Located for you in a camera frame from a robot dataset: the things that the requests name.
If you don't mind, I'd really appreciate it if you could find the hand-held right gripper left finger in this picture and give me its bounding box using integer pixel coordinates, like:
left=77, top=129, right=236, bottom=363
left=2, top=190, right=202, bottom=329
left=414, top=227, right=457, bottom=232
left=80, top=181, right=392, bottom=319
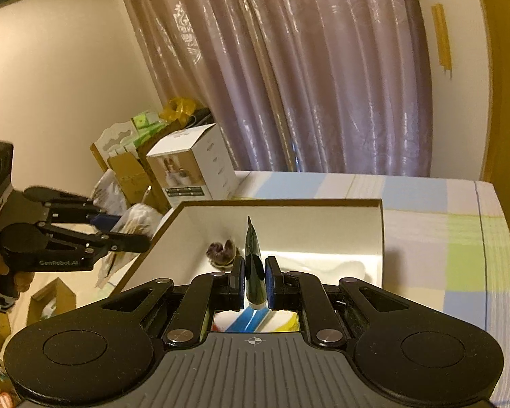
left=100, top=256, right=246, bottom=347

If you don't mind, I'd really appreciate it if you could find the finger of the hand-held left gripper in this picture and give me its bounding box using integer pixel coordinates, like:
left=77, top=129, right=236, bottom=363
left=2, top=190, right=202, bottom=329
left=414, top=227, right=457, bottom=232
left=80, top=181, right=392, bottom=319
left=42, top=198, right=125, bottom=231
left=36, top=225, right=151, bottom=258

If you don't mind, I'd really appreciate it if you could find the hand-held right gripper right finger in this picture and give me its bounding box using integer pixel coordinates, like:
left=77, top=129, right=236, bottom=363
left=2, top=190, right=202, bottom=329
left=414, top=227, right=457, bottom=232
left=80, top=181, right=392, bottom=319
left=264, top=256, right=411, bottom=347

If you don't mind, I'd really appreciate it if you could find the dark green tube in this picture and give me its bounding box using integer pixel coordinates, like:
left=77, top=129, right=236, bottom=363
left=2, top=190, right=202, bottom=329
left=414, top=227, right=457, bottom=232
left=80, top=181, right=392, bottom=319
left=243, top=216, right=268, bottom=310

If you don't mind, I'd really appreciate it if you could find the cotton swab bag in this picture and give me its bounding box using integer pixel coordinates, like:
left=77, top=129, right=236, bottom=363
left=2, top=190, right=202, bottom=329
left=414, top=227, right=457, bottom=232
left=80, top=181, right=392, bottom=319
left=106, top=203, right=163, bottom=264

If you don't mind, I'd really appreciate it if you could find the dark candy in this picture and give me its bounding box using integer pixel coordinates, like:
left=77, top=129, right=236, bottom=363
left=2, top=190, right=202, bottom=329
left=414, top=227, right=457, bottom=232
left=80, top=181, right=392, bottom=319
left=206, top=240, right=239, bottom=268

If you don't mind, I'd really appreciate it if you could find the brown cardboard box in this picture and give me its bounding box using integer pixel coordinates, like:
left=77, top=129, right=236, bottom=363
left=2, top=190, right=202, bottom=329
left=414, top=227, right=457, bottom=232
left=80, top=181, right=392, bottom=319
left=106, top=198, right=387, bottom=307

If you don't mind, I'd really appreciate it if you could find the white plastic spoon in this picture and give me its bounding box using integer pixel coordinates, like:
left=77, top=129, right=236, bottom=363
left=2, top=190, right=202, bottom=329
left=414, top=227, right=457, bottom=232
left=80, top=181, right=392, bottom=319
left=280, top=259, right=368, bottom=281

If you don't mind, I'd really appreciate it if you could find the person's left hand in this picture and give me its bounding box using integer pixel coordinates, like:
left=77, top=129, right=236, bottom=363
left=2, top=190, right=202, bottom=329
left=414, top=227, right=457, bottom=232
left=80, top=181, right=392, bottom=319
left=0, top=249, right=35, bottom=295

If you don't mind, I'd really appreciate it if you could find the open cardboard box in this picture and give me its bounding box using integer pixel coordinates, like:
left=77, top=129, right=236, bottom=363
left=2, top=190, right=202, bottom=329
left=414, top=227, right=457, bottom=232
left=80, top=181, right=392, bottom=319
left=28, top=277, right=78, bottom=328

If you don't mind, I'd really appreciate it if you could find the large brown cardboard carton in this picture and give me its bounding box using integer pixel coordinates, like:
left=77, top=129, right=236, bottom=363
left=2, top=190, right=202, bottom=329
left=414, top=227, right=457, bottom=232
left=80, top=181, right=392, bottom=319
left=134, top=127, right=183, bottom=215

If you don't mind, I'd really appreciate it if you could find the small tan cardboard carton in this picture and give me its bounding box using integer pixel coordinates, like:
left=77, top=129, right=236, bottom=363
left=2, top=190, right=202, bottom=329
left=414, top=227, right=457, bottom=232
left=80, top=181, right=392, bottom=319
left=106, top=151, right=154, bottom=205

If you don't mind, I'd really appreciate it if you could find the white carved chair back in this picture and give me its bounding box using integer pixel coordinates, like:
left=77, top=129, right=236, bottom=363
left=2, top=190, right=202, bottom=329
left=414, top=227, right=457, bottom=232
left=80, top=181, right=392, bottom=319
left=89, top=121, right=139, bottom=162

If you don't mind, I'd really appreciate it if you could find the green tissue pack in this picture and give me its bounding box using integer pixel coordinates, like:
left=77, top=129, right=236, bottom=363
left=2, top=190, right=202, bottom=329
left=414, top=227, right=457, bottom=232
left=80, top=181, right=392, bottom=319
left=134, top=130, right=166, bottom=145
left=130, top=110, right=160, bottom=132

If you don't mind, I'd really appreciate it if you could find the white product box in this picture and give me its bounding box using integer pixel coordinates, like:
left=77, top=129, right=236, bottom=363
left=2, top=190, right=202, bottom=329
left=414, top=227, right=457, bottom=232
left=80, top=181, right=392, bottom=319
left=146, top=123, right=241, bottom=211

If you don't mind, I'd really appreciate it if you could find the yellow plastic bag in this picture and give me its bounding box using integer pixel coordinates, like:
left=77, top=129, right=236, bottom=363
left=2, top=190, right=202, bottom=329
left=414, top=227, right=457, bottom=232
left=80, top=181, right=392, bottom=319
left=159, top=97, right=198, bottom=126

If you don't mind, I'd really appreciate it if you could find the checked tablecloth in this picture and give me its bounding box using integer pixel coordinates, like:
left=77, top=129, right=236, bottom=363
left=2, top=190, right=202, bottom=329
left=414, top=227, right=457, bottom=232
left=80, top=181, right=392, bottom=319
left=234, top=170, right=510, bottom=404

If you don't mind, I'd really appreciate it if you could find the mauve curtain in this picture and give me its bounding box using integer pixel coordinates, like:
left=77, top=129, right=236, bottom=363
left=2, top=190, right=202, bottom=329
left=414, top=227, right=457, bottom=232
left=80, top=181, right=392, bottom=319
left=115, top=0, right=434, bottom=177

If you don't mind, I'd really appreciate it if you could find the wooden door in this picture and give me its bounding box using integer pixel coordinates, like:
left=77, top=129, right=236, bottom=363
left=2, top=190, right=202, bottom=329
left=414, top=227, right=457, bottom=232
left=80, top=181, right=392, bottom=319
left=472, top=0, right=510, bottom=183

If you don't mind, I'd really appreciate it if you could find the yellow wall strip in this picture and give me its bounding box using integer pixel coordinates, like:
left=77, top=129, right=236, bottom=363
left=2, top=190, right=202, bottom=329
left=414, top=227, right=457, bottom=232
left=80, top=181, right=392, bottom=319
left=431, top=3, right=453, bottom=73

